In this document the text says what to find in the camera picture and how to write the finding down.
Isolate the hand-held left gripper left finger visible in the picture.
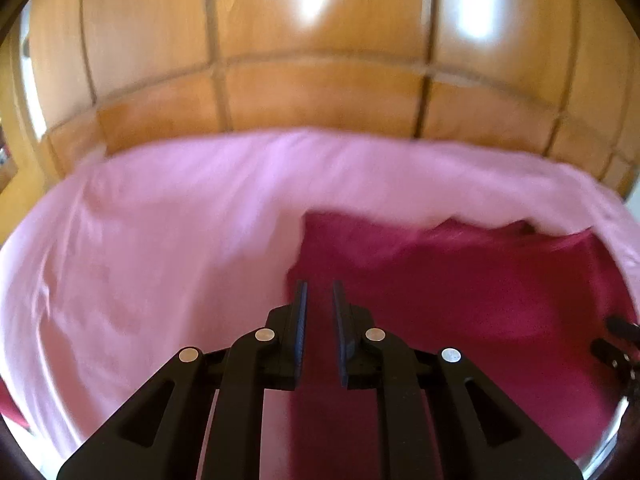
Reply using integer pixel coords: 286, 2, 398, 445
56, 280, 309, 480

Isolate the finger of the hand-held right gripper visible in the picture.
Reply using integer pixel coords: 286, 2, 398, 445
604, 315, 640, 342
591, 339, 640, 377

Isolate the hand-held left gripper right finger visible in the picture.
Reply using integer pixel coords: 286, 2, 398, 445
332, 280, 585, 480

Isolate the maroon embroidered long-sleeve shirt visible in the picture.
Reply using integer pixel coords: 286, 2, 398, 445
260, 210, 640, 480

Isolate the pink bed sheet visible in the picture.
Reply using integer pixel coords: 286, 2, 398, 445
0, 130, 632, 480

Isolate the wooden panelled wardrobe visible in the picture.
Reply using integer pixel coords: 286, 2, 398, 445
0, 0, 640, 206

